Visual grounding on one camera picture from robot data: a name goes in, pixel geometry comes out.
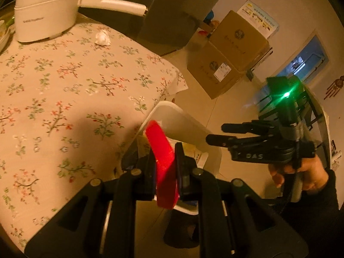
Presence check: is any black metal rack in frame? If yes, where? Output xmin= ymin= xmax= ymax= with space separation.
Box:
xmin=258 ymin=86 xmax=323 ymax=129

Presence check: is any grey refrigerator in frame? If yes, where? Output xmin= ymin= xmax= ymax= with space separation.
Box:
xmin=78 ymin=0 xmax=227 ymax=57

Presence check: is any person's right hand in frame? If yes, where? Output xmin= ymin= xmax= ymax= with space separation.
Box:
xmin=269 ymin=154 xmax=330 ymax=195

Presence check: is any small crumpled white tissue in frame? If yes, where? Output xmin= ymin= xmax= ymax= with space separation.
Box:
xmin=96 ymin=30 xmax=111 ymax=46

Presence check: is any floral tablecloth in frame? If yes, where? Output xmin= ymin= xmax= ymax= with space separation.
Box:
xmin=0 ymin=13 xmax=189 ymax=250

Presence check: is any red and white wrapper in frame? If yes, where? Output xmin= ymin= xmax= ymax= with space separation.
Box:
xmin=145 ymin=120 xmax=180 ymax=209

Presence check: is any person's right forearm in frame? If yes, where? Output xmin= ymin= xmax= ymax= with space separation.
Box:
xmin=277 ymin=169 xmax=342 ymax=248

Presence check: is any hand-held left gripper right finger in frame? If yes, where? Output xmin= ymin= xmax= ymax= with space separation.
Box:
xmin=175 ymin=142 xmax=308 ymax=258

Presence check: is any brown wall ornament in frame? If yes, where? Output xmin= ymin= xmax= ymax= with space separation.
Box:
xmin=324 ymin=77 xmax=344 ymax=100

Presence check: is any white electric pot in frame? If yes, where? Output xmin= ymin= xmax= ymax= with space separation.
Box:
xmin=14 ymin=0 xmax=148 ymax=43

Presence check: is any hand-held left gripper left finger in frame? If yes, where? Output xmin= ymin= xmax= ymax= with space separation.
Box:
xmin=25 ymin=148 xmax=158 ymax=258

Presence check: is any wall poster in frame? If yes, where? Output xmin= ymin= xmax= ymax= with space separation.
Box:
xmin=236 ymin=0 xmax=279 ymax=39

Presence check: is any window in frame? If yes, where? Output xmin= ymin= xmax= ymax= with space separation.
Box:
xmin=277 ymin=31 xmax=330 ymax=82

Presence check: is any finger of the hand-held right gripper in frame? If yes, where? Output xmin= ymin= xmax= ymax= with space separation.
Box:
xmin=206 ymin=133 xmax=280 ymax=150
xmin=221 ymin=120 xmax=281 ymax=138

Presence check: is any white trash bin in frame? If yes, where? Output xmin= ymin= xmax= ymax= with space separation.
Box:
xmin=115 ymin=101 xmax=223 ymax=215

